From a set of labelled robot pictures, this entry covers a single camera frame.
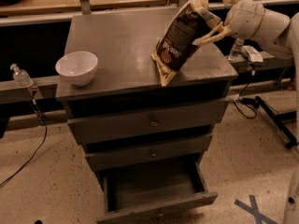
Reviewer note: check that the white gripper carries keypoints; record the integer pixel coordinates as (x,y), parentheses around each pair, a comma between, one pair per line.
(246,19)

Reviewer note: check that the brown chip bag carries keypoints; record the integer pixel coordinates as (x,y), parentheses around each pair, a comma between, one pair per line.
(175,48)

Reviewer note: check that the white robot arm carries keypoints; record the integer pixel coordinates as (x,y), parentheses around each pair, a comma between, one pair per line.
(290,39)

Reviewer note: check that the grey wooden drawer cabinet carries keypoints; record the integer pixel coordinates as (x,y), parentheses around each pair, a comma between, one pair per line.
(127,78)

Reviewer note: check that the middle grey drawer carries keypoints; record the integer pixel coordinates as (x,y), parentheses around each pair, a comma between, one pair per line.
(100,161)

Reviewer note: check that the top grey drawer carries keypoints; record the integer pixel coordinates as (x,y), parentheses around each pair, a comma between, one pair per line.
(142,122)

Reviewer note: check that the bottom grey open drawer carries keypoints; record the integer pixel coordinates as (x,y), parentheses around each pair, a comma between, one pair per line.
(153,189)

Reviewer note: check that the clear plastic water bottle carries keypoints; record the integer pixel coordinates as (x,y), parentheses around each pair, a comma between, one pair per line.
(235,50)

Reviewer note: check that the white folded paper packet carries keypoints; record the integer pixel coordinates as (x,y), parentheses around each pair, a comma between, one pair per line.
(252,54)

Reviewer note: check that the black stand leg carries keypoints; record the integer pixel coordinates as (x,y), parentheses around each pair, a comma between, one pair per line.
(278,120)

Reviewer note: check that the white ceramic bowl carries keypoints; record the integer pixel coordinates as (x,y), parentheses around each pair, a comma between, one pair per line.
(78,68)

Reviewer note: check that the blue tape cross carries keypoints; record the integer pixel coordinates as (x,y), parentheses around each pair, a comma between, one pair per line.
(253,209)

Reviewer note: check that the clear hand sanitizer bottle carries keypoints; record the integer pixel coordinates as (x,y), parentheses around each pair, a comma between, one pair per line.
(21,76)

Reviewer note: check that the grey metal rail right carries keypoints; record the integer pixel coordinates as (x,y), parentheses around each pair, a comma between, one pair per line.
(269,62)

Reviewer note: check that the grey metal rail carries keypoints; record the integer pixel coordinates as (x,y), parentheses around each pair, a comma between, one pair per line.
(11,92)
(269,62)

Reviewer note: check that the black power adapter with cable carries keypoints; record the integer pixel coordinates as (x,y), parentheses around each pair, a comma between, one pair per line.
(247,107)

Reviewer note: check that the grey metal rail left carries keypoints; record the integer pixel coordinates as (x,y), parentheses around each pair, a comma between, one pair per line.
(11,92)

